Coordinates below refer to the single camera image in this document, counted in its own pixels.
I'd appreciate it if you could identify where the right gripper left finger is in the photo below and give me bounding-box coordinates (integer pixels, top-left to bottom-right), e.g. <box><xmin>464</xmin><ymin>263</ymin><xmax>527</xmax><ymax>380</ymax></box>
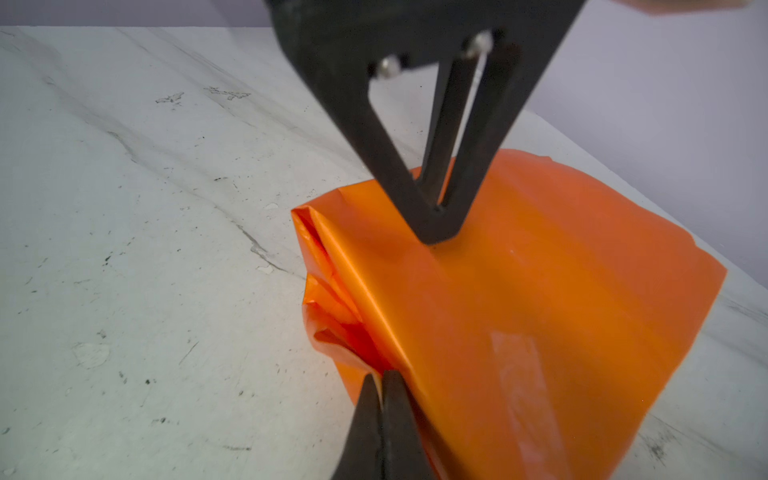
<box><xmin>331</xmin><ymin>375</ymin><xmax>383</xmax><ymax>480</ymax></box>

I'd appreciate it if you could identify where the yellow orange wrapping paper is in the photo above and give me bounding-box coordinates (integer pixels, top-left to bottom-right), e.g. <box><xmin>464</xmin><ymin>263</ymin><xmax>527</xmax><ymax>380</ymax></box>
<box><xmin>291</xmin><ymin>150</ymin><xmax>726</xmax><ymax>479</ymax></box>

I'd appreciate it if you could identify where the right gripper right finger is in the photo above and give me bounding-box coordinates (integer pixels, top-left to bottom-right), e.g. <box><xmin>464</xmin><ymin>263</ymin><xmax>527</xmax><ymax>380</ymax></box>
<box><xmin>381</xmin><ymin>370</ymin><xmax>436</xmax><ymax>480</ymax></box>

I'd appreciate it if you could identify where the clear adhesive tape strip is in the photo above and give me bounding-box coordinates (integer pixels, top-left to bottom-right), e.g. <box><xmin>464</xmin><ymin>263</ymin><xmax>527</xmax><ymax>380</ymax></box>
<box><xmin>491</xmin><ymin>332</ymin><xmax>571</xmax><ymax>479</ymax></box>

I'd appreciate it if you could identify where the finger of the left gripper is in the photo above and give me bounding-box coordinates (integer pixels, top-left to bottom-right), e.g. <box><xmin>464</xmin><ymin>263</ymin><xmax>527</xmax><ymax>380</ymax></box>
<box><xmin>416</xmin><ymin>57</ymin><xmax>479</xmax><ymax>207</ymax></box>
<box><xmin>267</xmin><ymin>0</ymin><xmax>583</xmax><ymax>245</ymax></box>

